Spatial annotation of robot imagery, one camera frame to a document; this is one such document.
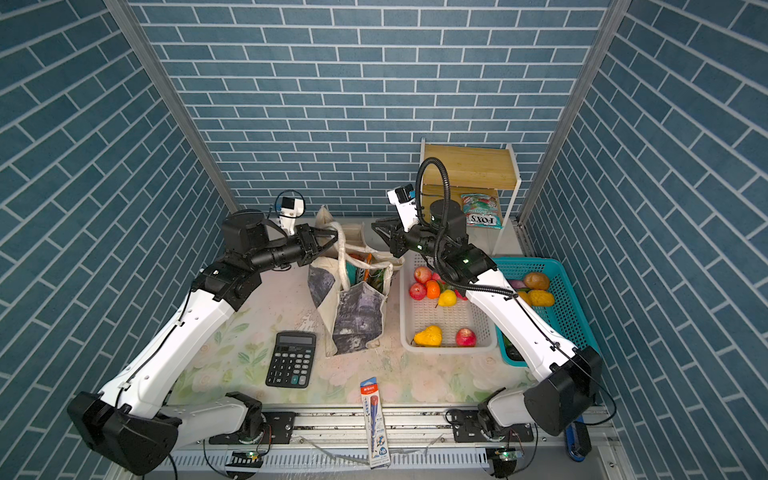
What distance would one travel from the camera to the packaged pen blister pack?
2.31 ft

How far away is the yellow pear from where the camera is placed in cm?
85

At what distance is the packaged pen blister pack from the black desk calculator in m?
0.17

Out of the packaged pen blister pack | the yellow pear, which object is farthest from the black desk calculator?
the yellow pear

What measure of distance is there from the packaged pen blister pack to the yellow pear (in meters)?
0.16

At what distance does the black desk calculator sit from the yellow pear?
31cm
